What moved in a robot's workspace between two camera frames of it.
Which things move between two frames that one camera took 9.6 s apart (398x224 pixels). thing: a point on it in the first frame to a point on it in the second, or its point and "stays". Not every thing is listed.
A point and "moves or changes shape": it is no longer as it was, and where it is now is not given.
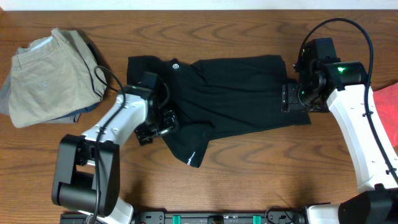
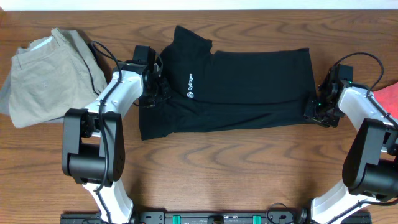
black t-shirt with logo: x=213 y=94 moves or changes shape
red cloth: x=386 y=99 stays
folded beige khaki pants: x=59 y=76 stays
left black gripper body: x=163 y=122 to x=159 y=91
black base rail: x=249 y=218 stays
